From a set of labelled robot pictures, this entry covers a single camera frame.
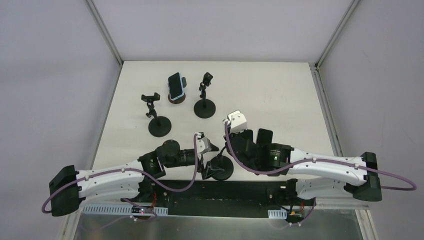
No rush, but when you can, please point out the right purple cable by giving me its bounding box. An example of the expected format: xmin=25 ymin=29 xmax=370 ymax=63
xmin=224 ymin=120 xmax=418 ymax=192

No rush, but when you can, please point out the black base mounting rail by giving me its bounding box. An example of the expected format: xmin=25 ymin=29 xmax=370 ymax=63
xmin=131 ymin=180 xmax=314 ymax=218

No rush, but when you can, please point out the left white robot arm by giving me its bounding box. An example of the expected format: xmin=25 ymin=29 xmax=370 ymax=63
xmin=41 ymin=136 xmax=225 ymax=217

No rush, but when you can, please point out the blue-cased phone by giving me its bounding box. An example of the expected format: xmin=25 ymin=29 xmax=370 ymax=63
xmin=167 ymin=72 xmax=185 ymax=102

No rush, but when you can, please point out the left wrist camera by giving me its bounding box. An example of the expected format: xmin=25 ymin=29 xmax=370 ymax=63
xmin=193 ymin=132 xmax=220 ymax=158

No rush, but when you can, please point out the brown-base phone holder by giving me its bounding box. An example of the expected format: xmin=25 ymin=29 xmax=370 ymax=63
xmin=167 ymin=73 xmax=187 ymax=104

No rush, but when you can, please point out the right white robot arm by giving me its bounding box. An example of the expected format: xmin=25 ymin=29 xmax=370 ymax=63
xmin=224 ymin=129 xmax=383 ymax=205

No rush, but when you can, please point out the black phone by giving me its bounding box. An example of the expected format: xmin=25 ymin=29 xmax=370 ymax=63
xmin=243 ymin=129 xmax=254 ymax=141
xmin=256 ymin=128 xmax=273 ymax=146

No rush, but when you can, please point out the white cable duct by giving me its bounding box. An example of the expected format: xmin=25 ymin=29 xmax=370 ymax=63
xmin=82 ymin=203 xmax=169 ymax=217
xmin=267 ymin=208 xmax=288 ymax=220

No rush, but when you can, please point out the right aluminium frame post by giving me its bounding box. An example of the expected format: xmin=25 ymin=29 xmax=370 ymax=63
xmin=314 ymin=0 xmax=362 ymax=71

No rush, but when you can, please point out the purple cable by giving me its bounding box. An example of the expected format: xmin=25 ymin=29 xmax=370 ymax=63
xmin=41 ymin=133 xmax=203 ymax=215
xmin=224 ymin=120 xmax=418 ymax=192

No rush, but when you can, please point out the aluminium frame post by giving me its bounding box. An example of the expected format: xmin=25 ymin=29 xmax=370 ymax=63
xmin=84 ymin=0 xmax=124 ymax=69
xmin=314 ymin=0 xmax=362 ymax=71

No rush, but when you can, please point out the left white cable duct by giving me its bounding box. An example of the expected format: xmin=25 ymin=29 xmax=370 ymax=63
xmin=82 ymin=203 xmax=169 ymax=217

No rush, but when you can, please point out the right white cable duct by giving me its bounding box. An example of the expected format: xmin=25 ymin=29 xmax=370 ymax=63
xmin=267 ymin=208 xmax=288 ymax=220

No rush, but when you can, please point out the black round-base phone stand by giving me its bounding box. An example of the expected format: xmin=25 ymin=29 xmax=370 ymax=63
xmin=193 ymin=72 xmax=216 ymax=119

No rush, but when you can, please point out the left aluminium frame post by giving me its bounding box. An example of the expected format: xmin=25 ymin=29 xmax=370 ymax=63
xmin=84 ymin=0 xmax=124 ymax=69

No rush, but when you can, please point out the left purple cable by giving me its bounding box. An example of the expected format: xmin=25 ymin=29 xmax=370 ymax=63
xmin=41 ymin=133 xmax=203 ymax=215

